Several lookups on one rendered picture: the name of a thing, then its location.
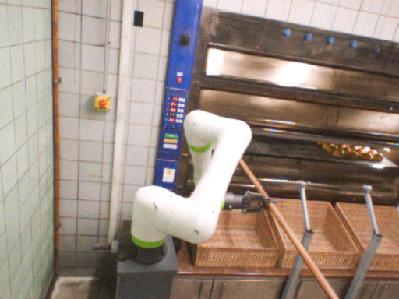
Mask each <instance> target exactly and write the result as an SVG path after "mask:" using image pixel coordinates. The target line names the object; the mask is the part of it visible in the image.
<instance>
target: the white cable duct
mask: <svg viewBox="0 0 399 299"><path fill-rule="evenodd" d="M131 20H132V0H123V18H122V36H121V38H122V46H121V55H120V64H119V83H118V100H117V119H116V129H115V155H114V164H113V173H112V183H111V209H110V219H109V228H108V244H110V243H112V241H114V240H115V229H116V220H117V205H118V189H119V181H120V164H121V156H122V141H123V125H124V117H125V93H126V85H127V77H128V61H129V45H130V29H131Z"/></svg>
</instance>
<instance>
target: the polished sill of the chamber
mask: <svg viewBox="0 0 399 299"><path fill-rule="evenodd" d="M241 158H242V159H243V160H255V161H262V162H275V163H282V164H301V165H308V166H315V167H334V168H341V169H349V170H356V171H375V172H382V173H389V174H399V167H392V166H384V165H372V164H360V163H353V162H340V161H334V160H321V159H309V158H302V157H284V156H278V155H271V154H264V153H247V152H244V153H243V154H242V157H241Z"/></svg>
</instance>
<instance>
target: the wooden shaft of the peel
mask: <svg viewBox="0 0 399 299"><path fill-rule="evenodd" d="M239 163H240V164H241V165H242V168H243V169H244V170H245V172H246V173H247V175H248V177H249V178H250V181H252V183H253V184H254V186H255V187H256V189H257V191H258V192H259V193H260V194H264V195H265V198H268V196H267V194H266V193H265V191H264V190H263V189H262V187H261V186H260V184H259V182H258V181H257V180H256V178H255V177H254V176H253V174H252V173H251V171H250V169H248V167H247V165H246V164H245V162H244V161H243V160H242V158H240V159H239ZM267 205H268V207H269V209H270V211H271V212H272V213H273V215H274V217H276V219H277V221H278V223H279V224H280V225H281V226H282V228H283V230H284V232H285V233H286V235H287V236H288V238H289V239H290V241H291V243H292V244H293V245H294V246H295V249H297V251H298V253H299V254H300V255H301V258H302V259H303V260H304V262H305V264H306V265H307V267H308V268H309V270H310V272H311V273H312V274H313V276H314V277H315V278H316V281H317V283H319V285H320V286H321V288H323V291H324V292H325V294H326V296H327V297H328V298H329V299H339V298H338V296H337V295H336V294H335V292H334V291H333V289H332V288H331V286H330V285H329V284H328V282H327V281H326V280H325V277H324V276H323V275H322V273H321V272H320V271H319V269H318V268H317V267H316V265H315V263H314V262H313V261H312V259H311V258H310V257H309V255H308V253H307V252H306V250H305V249H304V248H303V247H302V245H301V244H300V241H299V240H298V238H297V237H296V236H295V234H294V233H293V232H292V231H291V228H290V227H289V226H288V224H287V223H286V222H285V220H284V218H283V217H282V215H281V214H279V212H278V210H277V208H276V207H275V206H274V204H273V203H267Z"/></svg>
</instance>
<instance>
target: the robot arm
mask: <svg viewBox="0 0 399 299"><path fill-rule="evenodd" d="M184 128H185V137H186V139H187V144H188V146H189V149H190V153H191V155H192V161H193V166H194V182H195V186H196V189H195V191H194V192H193V193H192V195H191V196H190V197H189V198H184V197H181V196H178V195H176V194H174V193H173V192H170V191H168V190H167V189H164V188H162V187H160V186H145V187H142V188H141V189H139V190H138V191H137V193H136V194H135V195H134V205H133V211H132V223H131V231H121V232H119V236H117V238H118V239H117V240H116V241H112V243H110V244H93V250H111V252H113V253H115V252H116V253H118V261H119V262H124V261H125V260H127V259H128V258H130V259H131V260H133V261H134V262H135V263H139V264H142V265H153V264H156V263H159V262H161V261H162V260H163V259H164V258H165V257H166V256H167V253H168V246H167V244H166V242H165V238H166V237H167V235H168V234H170V235H171V236H173V237H178V238H179V239H183V240H184V241H187V242H191V243H193V244H200V243H203V242H206V241H207V240H208V239H210V238H211V237H212V235H213V234H214V232H215V228H216V226H217V219H218V217H219V214H220V211H221V210H223V211H232V210H233V209H240V210H241V211H242V214H247V213H261V211H262V209H265V210H268V209H269V207H268V205H261V206H257V205H253V204H251V203H253V202H261V201H264V202H265V203H277V200H276V199H271V198H265V195H264V194H260V193H256V192H249V191H246V194H245V195H234V194H233V193H232V192H226V190H227V188H228V184H229V182H230V180H231V176H232V175H233V173H234V170H235V168H236V165H237V164H238V162H239V159H240V158H241V157H242V154H243V153H244V152H245V149H246V148H247V147H248V145H249V143H250V140H251V137H252V134H251V131H250V128H249V126H248V125H247V124H245V122H243V121H238V120H234V119H230V118H222V117H219V116H216V115H213V114H210V113H206V112H205V111H201V110H195V111H193V112H191V113H189V114H188V115H187V116H186V118H185V121H184ZM212 142H214V143H216V144H217V145H216V147H215V149H214V153H213V155H212ZM211 156H212V158H211ZM248 196H253V197H256V198H248ZM247 208H248V209H247Z"/></svg>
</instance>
